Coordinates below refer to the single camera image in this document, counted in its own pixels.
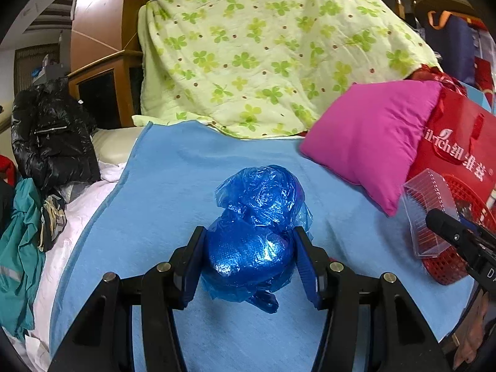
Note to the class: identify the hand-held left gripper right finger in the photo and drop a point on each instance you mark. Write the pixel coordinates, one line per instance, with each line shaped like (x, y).
(308, 273)

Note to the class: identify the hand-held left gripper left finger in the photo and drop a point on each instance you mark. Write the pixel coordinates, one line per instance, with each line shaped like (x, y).
(192, 273)

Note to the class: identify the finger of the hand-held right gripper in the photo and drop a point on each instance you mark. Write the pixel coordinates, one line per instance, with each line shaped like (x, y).
(445, 226)

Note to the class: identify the clear plastic box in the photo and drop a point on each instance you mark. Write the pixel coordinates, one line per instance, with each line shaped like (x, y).
(424, 209)

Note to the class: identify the red mesh basket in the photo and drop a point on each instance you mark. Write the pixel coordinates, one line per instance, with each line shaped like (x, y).
(445, 271)

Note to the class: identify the blue plastic bag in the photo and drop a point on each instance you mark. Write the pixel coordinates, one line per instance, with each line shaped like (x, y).
(252, 232)

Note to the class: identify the person's right hand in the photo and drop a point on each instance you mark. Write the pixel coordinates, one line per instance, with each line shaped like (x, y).
(472, 341)

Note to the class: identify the blue towel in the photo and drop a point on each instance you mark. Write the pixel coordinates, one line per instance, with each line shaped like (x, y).
(155, 201)

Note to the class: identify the red paper gift bag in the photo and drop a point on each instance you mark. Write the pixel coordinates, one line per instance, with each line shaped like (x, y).
(457, 139)

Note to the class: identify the pink pillow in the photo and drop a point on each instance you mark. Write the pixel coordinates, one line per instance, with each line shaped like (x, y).
(368, 143)

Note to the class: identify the light blue cardboard box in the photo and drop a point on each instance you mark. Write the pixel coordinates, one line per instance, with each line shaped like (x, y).
(480, 97)

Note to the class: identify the camouflage cloth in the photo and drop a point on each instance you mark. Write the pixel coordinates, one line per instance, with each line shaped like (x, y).
(52, 221)

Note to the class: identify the cream leather sofa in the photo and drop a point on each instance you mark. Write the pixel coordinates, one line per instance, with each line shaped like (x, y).
(112, 145)

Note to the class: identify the shiny red plastic bag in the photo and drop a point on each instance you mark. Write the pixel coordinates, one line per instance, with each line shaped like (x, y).
(438, 75)

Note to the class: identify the teal garment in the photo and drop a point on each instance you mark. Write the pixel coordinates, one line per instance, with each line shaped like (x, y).
(19, 259)

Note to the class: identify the black puffer jacket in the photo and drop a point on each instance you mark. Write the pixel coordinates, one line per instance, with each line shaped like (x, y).
(50, 135)

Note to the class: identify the wooden cabinet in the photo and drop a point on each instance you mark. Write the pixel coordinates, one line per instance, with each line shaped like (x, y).
(100, 93)

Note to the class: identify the red scarf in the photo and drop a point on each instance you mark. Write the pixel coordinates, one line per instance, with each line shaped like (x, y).
(4, 164)

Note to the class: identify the green clover quilt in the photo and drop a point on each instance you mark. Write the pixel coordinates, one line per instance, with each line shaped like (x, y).
(263, 46)

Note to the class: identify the wooden pillar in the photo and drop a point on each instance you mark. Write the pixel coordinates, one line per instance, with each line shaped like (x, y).
(104, 11)

